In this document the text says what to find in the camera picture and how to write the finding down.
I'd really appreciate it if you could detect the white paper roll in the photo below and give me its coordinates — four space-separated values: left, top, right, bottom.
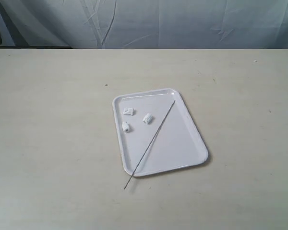
122 107 135 115
121 121 131 133
143 113 153 124

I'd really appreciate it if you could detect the thin metal skewer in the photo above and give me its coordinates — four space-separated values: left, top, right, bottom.
123 100 176 190

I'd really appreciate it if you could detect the white rectangular plastic tray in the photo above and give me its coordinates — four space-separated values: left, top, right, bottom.
112 88 208 177

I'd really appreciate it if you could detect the grey-blue backdrop cloth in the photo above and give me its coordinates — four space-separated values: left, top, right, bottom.
0 0 288 49

